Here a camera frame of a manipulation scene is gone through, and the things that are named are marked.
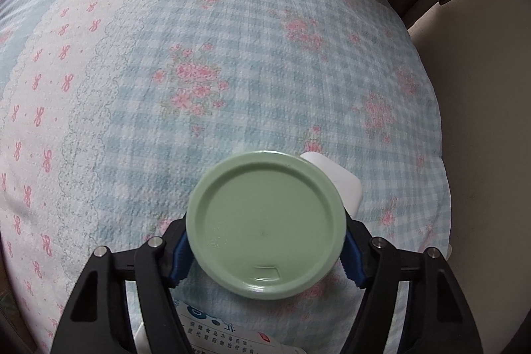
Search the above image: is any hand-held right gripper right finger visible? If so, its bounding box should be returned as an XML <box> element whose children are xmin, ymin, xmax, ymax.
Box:
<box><xmin>340</xmin><ymin>216</ymin><xmax>484</xmax><ymax>354</ymax></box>

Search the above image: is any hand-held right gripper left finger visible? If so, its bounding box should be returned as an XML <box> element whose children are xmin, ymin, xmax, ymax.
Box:
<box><xmin>50</xmin><ymin>218</ymin><xmax>195</xmax><ymax>354</ymax></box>

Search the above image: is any green lidded white bottle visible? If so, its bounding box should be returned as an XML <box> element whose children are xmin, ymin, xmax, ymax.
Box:
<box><xmin>171</xmin><ymin>150</ymin><xmax>346</xmax><ymax>354</ymax></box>

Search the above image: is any white rounded box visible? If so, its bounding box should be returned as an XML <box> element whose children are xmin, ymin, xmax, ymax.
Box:
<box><xmin>299</xmin><ymin>152</ymin><xmax>364</xmax><ymax>219</ymax></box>

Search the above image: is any floral checked blue bedsheet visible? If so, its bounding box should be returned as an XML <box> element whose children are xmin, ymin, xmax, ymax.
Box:
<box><xmin>0</xmin><ymin>0</ymin><xmax>453</xmax><ymax>354</ymax></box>

